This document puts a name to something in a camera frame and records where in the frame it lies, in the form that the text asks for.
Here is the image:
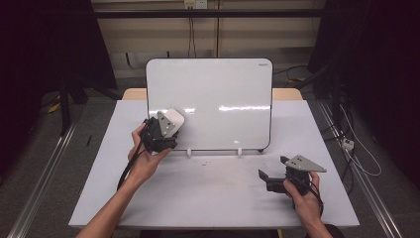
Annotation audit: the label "white floor cable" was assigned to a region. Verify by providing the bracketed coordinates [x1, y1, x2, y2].
[339, 104, 383, 178]

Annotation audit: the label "black hanging cables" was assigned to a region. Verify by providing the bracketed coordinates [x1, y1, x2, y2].
[186, 16, 198, 59]

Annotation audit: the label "white whiteboard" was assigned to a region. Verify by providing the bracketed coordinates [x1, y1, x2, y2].
[146, 58, 274, 154]

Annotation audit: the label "aluminium floor rail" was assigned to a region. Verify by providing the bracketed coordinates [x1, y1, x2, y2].
[317, 100, 403, 238]
[6, 121, 79, 238]

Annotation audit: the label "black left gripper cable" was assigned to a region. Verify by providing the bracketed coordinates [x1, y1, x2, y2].
[116, 119, 149, 191]

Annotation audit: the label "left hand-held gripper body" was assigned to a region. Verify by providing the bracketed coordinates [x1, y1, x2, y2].
[141, 110, 176, 154]

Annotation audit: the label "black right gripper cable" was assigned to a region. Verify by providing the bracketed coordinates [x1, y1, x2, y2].
[290, 175, 325, 217]

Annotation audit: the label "person's left hand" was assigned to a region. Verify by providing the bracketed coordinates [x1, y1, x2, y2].
[127, 122, 173, 186]

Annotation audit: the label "white wall socket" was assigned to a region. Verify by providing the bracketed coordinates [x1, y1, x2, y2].
[183, 0, 208, 10]

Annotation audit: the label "black horizontal bar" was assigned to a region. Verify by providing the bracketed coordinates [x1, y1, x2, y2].
[93, 8, 326, 19]

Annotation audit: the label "yellow floor tape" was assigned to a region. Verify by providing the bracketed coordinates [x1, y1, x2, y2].
[47, 94, 62, 114]

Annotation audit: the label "black floor cable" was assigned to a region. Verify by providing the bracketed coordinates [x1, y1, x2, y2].
[272, 63, 310, 75]

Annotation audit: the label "person's right hand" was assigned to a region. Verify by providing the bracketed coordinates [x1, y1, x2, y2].
[282, 171, 324, 228]

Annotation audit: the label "thin vertical cable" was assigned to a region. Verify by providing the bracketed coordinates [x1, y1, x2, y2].
[215, 0, 221, 58]

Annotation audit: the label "white power strip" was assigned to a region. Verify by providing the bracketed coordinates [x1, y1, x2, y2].
[341, 138, 356, 152]

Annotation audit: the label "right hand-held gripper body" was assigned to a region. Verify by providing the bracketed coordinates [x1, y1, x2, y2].
[283, 154, 328, 196]

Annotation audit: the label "dark curtain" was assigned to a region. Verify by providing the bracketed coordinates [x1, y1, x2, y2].
[308, 0, 420, 189]
[0, 0, 119, 177]

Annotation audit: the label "black metal stand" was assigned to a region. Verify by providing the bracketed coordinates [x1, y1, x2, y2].
[58, 72, 89, 137]

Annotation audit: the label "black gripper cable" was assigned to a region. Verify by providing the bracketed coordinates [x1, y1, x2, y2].
[290, 175, 325, 217]
[116, 119, 149, 191]

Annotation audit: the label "white whiteboard eraser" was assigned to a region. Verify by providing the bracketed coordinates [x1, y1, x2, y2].
[162, 108, 185, 139]

